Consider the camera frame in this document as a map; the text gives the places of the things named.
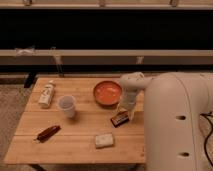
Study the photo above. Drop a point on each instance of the wooden table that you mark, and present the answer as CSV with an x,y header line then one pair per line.
x,y
74,143

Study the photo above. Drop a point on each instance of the white sponge block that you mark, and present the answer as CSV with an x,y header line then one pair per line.
x,y
104,140

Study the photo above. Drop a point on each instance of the white plastic bottle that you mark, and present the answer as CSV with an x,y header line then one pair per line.
x,y
47,94

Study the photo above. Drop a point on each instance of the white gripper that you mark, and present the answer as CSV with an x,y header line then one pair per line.
x,y
128,101

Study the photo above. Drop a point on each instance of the orange bowl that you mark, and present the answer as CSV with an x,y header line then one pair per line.
x,y
107,93

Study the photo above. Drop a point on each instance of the white ceramic cup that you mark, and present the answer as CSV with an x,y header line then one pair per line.
x,y
67,104

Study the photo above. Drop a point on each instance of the brown black eraser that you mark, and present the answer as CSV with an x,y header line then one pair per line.
x,y
119,119

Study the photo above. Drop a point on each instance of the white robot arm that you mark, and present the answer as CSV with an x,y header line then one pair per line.
x,y
173,103

